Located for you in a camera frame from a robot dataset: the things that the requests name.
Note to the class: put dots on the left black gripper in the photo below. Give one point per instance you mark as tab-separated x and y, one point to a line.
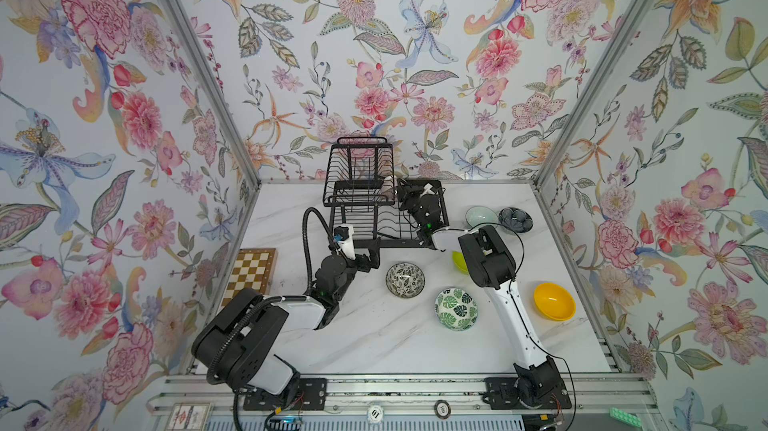
374	260

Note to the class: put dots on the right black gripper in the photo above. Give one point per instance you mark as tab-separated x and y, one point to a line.
407	194

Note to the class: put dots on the black wire dish rack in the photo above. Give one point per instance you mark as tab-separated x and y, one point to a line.
361	190

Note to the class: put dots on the black white patterned bowl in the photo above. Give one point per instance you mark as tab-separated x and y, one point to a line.
405	280

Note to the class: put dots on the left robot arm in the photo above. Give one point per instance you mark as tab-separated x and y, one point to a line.
236	346

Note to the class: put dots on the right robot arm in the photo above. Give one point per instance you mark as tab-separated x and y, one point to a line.
492	267

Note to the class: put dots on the pale celadon bowl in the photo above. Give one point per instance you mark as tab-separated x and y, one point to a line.
478	216

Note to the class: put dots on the lime green bowl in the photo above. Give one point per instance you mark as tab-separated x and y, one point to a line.
459	262

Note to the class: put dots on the wooden chessboard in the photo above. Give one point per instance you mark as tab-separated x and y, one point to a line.
253	269

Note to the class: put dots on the dark blue grey bowl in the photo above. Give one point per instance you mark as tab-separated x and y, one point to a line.
515	220

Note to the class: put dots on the green leaf pattern bowl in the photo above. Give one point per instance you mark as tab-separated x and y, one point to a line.
456	309

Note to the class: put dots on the white round knob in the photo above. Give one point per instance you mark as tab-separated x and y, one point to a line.
375	414

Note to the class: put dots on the yellow bowl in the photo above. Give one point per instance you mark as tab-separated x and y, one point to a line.
554	302

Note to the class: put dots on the red white label sticker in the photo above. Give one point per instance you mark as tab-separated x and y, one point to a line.
189	417

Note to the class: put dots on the green connector block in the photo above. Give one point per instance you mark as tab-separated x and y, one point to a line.
626	418

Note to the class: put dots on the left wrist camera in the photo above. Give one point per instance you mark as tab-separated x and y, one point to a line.
343	237

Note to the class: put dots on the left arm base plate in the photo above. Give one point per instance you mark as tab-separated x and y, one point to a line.
305	394

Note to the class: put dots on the black ring marker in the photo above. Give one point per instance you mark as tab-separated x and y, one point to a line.
442	409

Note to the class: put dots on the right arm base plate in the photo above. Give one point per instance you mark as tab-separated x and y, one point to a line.
505	393

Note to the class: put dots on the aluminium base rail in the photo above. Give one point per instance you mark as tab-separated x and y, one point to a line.
408	404

